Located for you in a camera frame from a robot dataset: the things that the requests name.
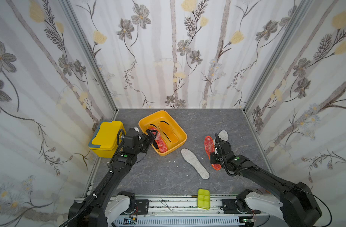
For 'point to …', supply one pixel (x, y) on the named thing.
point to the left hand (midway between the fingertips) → (157, 134)
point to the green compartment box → (203, 198)
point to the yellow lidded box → (108, 136)
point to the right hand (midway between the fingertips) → (212, 153)
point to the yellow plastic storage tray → (154, 119)
